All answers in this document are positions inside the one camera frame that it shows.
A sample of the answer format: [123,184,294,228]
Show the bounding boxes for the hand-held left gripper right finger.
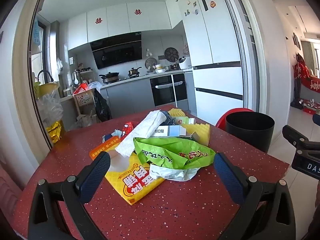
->
[213,152,300,240]

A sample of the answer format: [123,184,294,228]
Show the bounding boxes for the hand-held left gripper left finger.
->
[27,151,112,240]

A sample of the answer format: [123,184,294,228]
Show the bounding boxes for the yellow paper bag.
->
[104,152,167,205]

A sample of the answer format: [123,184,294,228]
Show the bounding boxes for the black trash bin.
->
[225,112,275,153]

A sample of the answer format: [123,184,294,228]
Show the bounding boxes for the large yellow foam sponge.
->
[186,123,211,147]

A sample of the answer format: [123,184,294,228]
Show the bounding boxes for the green plastic bag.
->
[133,136,217,173]

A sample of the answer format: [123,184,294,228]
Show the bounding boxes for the orange flat packet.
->
[89,136,124,160]

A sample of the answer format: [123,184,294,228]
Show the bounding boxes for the upright vacuum cleaner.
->
[291,77,304,109]

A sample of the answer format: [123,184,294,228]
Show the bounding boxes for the red inflatable decoration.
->
[292,52,320,98]

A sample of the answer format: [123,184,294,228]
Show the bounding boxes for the blue and white wrapper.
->
[102,129,123,142]

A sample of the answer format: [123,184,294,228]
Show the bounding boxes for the brown paper bag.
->
[76,113,97,129]

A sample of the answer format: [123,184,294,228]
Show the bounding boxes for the red stool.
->
[215,108,255,128]

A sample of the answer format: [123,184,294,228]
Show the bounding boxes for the red snack wrapper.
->
[121,121,134,138]

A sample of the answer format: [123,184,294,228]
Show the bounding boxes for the white crumpled plastic bag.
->
[149,163,198,182]

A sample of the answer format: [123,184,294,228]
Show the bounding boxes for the gold foil bag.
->
[46,120,63,144]

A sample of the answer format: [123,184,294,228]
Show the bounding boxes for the white paper towel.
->
[115,110,167,158]

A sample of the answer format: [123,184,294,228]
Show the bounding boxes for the black plastic bag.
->
[93,88,112,122]

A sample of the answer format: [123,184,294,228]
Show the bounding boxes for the green and white bottle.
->
[172,116,197,125]

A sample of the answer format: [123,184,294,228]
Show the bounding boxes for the white and blue carton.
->
[151,124,200,141]

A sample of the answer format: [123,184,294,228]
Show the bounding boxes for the white perforated basket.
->
[73,91,94,107]

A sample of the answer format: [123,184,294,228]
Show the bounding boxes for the clear plastic bags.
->
[37,89,64,130]

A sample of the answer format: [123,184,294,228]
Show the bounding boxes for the grey base cabinets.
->
[101,76,155,120]

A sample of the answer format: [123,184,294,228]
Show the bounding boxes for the small yellow foam sponge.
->
[167,108,187,118]

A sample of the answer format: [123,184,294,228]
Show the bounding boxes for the dark cloth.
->
[160,110,176,126]

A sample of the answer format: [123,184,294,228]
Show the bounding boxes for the red plastic basket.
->
[72,83,90,95]

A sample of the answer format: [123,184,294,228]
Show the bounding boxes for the yellow colander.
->
[37,81,60,97]

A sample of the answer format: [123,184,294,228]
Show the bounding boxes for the black wok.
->
[98,71,120,84]

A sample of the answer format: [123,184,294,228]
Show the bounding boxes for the white pole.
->
[171,74,179,107]

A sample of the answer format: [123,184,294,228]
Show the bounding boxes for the black built-in oven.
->
[150,73,188,107]

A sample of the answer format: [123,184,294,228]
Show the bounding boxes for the steel cooking pot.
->
[128,66,142,78]

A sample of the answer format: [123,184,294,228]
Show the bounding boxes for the black kitchen faucet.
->
[37,70,54,84]

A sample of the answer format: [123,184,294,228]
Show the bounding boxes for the white rice cooker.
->
[178,57,192,70]

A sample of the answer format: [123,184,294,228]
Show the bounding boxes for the round hanging pan lid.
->
[145,57,158,71]

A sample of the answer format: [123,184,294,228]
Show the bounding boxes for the black range hood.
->
[90,31,143,70]

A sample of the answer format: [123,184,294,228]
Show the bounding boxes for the white refrigerator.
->
[176,0,244,120]

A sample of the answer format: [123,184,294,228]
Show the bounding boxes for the round hanging steamer rack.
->
[164,47,179,62]

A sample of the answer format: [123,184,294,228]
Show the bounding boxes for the white wall cabinets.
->
[67,1,185,51]

